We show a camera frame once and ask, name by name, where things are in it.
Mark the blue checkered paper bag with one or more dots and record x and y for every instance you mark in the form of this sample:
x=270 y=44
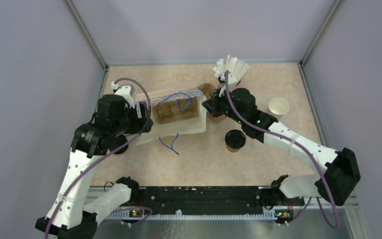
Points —
x=167 y=134

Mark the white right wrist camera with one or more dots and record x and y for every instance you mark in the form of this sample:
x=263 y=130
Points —
x=227 y=80

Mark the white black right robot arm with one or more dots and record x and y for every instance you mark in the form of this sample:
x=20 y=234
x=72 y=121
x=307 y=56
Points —
x=336 y=171

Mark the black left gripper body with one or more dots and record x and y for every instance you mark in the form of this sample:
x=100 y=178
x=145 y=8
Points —
x=133 y=124

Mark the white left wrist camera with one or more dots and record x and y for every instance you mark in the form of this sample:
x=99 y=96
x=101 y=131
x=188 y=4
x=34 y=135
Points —
x=126 y=91

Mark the pink straw holder cup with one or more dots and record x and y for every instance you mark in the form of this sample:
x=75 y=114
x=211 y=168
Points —
x=237 y=83

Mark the stack of black lids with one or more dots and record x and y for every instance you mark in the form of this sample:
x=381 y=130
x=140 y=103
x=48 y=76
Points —
x=117 y=143

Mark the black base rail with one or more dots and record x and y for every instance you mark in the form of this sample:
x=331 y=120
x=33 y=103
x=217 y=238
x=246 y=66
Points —
x=212 y=201

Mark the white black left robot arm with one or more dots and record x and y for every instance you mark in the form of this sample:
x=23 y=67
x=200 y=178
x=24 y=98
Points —
x=70 y=217

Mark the brown pulp cup carrier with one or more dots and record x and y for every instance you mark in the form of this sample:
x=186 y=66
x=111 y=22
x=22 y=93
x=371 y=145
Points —
x=208 y=90

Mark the single brown paper cup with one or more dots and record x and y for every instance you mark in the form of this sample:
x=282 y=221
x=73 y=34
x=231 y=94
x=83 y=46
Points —
x=233 y=149

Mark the bundle of white straws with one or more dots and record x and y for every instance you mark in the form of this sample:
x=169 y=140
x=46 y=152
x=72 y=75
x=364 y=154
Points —
x=236 y=66

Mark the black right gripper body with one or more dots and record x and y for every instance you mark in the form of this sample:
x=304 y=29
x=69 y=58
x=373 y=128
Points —
x=222 y=105

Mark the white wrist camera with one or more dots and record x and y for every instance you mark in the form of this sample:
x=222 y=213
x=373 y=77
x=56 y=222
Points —
x=227 y=80
x=126 y=91

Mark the stack of brown paper cups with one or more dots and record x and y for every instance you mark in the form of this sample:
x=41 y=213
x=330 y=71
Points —
x=278 y=108

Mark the black plastic cup lid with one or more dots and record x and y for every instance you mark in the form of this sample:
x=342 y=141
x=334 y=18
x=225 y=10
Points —
x=235 y=138

